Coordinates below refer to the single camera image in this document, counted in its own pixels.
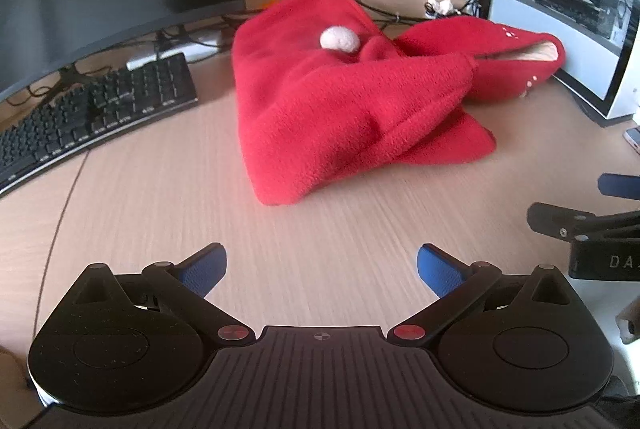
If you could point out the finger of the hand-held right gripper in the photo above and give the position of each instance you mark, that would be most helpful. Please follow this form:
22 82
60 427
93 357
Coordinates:
620 186
550 216

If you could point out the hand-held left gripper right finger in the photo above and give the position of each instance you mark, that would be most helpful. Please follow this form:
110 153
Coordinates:
440 270

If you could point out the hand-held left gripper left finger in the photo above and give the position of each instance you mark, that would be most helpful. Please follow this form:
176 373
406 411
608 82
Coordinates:
204 266

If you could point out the red fleece hoodie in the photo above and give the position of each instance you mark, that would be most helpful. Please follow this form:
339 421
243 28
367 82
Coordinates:
325 109

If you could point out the smartphone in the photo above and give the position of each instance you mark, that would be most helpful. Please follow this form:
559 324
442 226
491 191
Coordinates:
633 138

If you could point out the black keyboard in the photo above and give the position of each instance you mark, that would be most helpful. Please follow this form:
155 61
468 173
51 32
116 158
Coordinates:
100 109

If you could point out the computer case with glass side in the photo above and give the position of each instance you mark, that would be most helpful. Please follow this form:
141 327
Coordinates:
550 9

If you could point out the white power strip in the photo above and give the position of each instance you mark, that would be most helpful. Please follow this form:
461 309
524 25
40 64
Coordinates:
150 56

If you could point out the crumpled white paper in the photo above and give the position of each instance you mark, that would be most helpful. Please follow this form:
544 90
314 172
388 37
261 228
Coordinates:
440 6

